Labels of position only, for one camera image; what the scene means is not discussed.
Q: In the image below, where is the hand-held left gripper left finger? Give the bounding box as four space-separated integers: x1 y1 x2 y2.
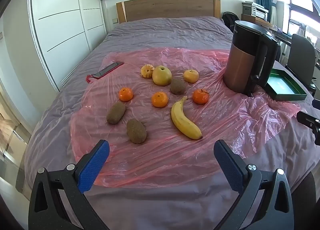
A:
28 140 110 230

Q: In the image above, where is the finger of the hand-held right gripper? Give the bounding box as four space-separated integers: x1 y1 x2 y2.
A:
297 111 320 146

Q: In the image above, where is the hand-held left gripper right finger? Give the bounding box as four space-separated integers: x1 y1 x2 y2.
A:
214 140 294 230

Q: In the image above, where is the green tray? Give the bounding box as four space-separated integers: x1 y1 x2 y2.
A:
266 68 307 101

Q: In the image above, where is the brown kiwi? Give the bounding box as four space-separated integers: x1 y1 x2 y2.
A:
106 101 126 125
126 119 147 144
170 79 187 95

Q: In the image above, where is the yellow banana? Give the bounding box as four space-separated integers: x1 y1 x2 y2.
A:
171 96 203 140

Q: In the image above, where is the orange tangerine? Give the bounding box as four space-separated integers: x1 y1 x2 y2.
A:
118 87 134 102
151 92 169 108
192 89 209 105

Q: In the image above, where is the grey chair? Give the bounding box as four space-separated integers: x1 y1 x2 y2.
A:
285 34 318 89

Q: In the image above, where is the pink plastic sheet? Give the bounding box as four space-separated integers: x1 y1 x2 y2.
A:
70 47 300 188

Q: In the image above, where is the black and copper electric kettle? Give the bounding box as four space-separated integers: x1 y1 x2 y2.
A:
223 20 280 97

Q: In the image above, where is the small yellow apple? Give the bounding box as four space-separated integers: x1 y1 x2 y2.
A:
183 69 199 83

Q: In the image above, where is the wooden dresser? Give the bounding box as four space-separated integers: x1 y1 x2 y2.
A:
241 14 275 29

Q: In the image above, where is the small ridged yellow squash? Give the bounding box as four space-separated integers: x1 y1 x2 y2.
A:
141 64 154 79

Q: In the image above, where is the large yellow-green apple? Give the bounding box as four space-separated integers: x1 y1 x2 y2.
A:
152 65 173 86

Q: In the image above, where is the window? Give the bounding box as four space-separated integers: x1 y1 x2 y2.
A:
275 0 320 53

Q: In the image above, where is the white printer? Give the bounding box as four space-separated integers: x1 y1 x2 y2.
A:
242 1 269 19

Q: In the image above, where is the black backpack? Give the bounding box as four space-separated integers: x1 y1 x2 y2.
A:
222 12 240 33

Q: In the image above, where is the bed with grey cover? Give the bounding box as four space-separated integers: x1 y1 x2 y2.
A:
24 16 320 230

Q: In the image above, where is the white wardrobe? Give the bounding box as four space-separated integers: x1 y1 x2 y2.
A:
27 0 108 93

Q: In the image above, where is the wooden headboard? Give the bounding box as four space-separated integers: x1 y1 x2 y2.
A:
116 0 221 24

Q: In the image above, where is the smartphone with red lanyard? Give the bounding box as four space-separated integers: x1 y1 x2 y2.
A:
86 62 124 83

